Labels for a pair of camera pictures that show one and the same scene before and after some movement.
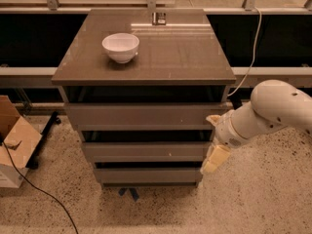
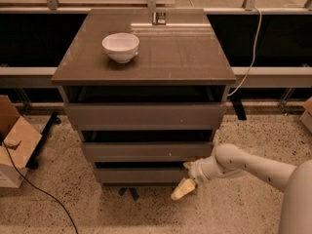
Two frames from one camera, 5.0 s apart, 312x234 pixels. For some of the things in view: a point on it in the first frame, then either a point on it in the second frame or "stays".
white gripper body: (226, 131) to (196, 173)
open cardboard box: (20, 138) stays
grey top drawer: (143, 116) stays
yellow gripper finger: (214, 118) to (189, 164)
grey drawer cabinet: (143, 123) stays
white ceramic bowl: (121, 47) stays
